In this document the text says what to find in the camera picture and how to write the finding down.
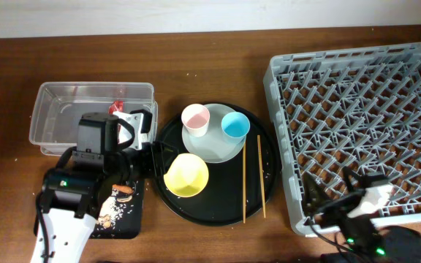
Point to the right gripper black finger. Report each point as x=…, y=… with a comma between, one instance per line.
x=315, y=199
x=364, y=181

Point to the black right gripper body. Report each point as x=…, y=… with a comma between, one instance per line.
x=333, y=210

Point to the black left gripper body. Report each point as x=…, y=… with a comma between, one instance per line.
x=138, y=163

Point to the yellow bowl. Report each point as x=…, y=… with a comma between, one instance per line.
x=187, y=176

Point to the pink plastic cup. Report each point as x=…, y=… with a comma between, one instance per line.
x=196, y=119

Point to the red snack wrapper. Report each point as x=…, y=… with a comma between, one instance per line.
x=116, y=106

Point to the light blue plastic cup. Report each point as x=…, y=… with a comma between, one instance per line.
x=235, y=126

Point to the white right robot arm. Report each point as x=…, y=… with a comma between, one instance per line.
x=345, y=222

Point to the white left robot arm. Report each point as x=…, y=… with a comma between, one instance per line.
x=96, y=156

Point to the grey dishwasher rack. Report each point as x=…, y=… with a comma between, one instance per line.
x=357, y=108

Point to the orange carrot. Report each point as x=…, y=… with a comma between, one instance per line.
x=123, y=189

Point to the rice and food scraps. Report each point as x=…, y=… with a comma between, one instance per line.
x=113, y=210

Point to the grey round plate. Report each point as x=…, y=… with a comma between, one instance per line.
x=213, y=147

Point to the black rectangular tray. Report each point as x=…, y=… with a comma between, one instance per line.
x=130, y=223

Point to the black round tray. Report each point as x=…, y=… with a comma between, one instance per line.
x=220, y=203

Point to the right wooden chopstick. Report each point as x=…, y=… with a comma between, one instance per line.
x=261, y=176

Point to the wooden chopstick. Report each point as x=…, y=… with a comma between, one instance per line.
x=244, y=183
x=261, y=176

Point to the left wooden chopstick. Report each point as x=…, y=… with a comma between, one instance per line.
x=244, y=183

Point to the clear plastic bin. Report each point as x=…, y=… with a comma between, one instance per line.
x=60, y=105

